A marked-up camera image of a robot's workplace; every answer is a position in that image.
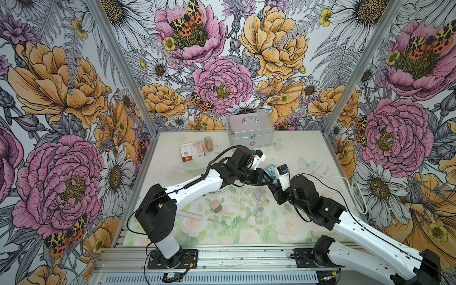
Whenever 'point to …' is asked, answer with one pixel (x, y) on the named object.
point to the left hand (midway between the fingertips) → (268, 186)
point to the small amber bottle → (209, 143)
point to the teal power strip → (271, 171)
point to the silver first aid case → (255, 130)
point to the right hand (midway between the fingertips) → (272, 187)
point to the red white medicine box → (190, 151)
